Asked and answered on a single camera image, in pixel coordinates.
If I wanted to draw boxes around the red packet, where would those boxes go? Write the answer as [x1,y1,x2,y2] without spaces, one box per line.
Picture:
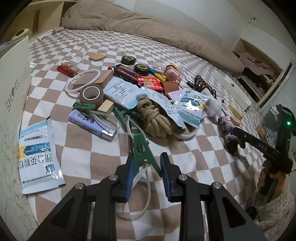
[138,75,163,90]

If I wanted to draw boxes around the purple white box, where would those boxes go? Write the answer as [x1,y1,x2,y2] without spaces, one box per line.
[69,109,116,141]

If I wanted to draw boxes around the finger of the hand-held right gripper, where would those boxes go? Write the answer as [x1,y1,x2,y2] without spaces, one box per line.
[232,127,280,158]

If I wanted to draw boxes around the clear flexible tube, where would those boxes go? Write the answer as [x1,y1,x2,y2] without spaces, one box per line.
[88,111,152,220]

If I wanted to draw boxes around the person's right hand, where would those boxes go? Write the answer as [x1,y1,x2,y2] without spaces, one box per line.
[257,168,289,193]

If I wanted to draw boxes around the pink clothes pile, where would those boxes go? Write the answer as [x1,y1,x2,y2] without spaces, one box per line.
[239,52,281,77]

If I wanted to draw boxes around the white tube ring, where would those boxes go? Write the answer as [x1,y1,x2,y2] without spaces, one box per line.
[65,69,101,94]

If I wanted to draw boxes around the brown leather card holder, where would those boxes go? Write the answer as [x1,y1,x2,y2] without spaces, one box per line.
[161,81,181,94]

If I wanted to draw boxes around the red lighter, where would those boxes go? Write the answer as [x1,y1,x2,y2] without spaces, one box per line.
[57,65,75,78]

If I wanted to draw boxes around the white shallow tray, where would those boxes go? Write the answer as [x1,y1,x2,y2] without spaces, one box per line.
[211,70,252,109]

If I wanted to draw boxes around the beige fluffy duvet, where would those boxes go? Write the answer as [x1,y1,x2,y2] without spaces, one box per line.
[61,0,244,75]

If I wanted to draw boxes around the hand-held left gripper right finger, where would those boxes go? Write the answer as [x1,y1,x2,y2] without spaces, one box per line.
[160,152,266,241]

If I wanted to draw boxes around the white cotton plush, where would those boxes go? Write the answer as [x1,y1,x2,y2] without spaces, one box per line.
[201,91,223,117]

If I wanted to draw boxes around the brown tape roll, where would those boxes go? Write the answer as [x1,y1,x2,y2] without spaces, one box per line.
[80,83,104,105]

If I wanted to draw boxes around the white tape roll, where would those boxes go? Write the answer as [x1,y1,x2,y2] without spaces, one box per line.
[172,126,198,141]

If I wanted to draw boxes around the yellow blue marker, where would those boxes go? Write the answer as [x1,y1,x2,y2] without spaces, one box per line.
[150,67,166,81]

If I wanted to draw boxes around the white closet shelf unit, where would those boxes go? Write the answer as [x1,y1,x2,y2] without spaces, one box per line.
[232,38,294,108]

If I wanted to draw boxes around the brown wooden board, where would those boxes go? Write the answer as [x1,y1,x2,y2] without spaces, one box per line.
[94,70,114,87]

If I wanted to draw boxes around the white shoe box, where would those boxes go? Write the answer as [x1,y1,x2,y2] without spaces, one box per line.
[0,36,33,223]

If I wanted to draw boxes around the green spring clamp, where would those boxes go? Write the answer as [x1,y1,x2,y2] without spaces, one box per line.
[126,113,161,179]
[113,105,141,130]

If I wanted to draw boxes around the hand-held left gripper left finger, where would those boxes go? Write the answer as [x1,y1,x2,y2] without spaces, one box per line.
[29,155,135,241]

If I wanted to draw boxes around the purple fuzzy plush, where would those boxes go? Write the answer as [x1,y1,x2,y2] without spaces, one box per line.
[218,116,245,153]

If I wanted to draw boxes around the pink mini fan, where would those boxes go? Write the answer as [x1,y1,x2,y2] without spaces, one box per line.
[164,64,183,84]

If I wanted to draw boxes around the beige square pad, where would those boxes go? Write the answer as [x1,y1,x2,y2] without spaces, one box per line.
[89,53,107,62]

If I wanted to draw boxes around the black red marker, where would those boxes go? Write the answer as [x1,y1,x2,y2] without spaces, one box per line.
[112,65,139,84]

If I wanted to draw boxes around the clear orange lighter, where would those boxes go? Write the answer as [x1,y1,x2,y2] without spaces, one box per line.
[61,61,78,72]

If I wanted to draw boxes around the person's right forearm fluffy sleeve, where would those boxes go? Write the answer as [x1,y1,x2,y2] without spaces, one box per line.
[251,183,296,239]

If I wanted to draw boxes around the black tape roll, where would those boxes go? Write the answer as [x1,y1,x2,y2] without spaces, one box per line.
[121,56,137,66]
[134,64,151,76]

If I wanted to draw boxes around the jute rope bundle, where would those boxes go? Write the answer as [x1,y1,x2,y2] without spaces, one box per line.
[135,97,176,138]

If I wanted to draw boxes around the small green clip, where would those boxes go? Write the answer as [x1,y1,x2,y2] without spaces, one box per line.
[72,102,95,111]

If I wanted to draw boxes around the black spiral hair clip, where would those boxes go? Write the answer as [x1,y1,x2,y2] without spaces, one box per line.
[193,75,216,96]

